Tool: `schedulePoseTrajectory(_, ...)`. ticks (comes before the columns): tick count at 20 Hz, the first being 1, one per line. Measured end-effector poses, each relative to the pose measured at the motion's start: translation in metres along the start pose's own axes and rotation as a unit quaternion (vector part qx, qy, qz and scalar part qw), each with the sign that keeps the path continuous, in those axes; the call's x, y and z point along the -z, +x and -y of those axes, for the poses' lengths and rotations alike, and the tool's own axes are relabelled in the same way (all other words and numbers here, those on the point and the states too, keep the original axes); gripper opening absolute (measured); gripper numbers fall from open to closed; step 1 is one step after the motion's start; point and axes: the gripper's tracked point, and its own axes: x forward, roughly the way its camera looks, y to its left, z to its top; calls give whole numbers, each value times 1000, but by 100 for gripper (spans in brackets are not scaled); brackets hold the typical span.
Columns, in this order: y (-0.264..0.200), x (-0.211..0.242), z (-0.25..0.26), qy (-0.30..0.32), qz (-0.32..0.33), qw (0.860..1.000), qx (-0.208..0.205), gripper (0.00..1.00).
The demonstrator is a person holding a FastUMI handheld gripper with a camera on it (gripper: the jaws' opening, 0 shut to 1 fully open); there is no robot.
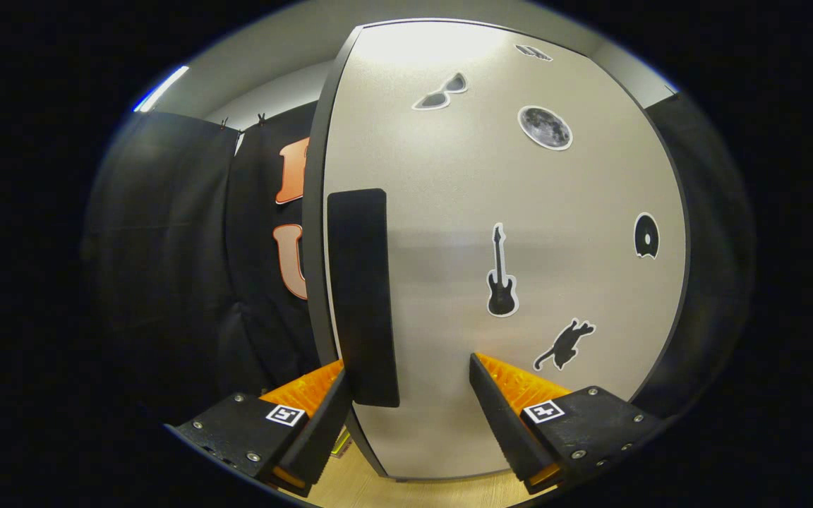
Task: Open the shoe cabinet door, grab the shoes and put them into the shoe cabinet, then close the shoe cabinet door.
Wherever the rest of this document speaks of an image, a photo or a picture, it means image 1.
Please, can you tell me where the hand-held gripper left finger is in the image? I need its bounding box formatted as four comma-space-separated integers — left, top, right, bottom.
164, 360, 354, 498

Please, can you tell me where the black backdrop cloth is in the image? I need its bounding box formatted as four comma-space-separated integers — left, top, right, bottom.
82, 92, 757, 424

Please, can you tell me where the black door handle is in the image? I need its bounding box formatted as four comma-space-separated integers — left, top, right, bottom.
327, 188, 401, 409

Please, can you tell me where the ceiling light panel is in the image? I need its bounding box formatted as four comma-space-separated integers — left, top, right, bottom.
133, 66, 191, 114

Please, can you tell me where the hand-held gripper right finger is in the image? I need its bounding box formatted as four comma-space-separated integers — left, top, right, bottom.
468, 353, 663, 497

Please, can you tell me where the beige shoe cabinet door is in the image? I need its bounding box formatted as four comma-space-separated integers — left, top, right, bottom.
322, 20, 689, 480

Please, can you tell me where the dark grey shoe cabinet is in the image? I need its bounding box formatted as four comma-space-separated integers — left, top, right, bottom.
302, 18, 693, 484

